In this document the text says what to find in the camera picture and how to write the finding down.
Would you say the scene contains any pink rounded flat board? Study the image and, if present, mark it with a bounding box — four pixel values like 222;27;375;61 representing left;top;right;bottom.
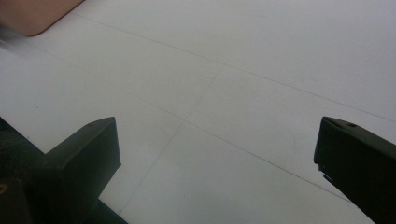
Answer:
0;0;86;37

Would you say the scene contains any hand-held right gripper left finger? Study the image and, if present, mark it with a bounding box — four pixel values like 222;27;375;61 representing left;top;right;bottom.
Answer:
23;116;122;224

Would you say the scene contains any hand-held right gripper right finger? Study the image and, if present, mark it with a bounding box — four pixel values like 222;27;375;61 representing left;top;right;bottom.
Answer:
313;116;396;224

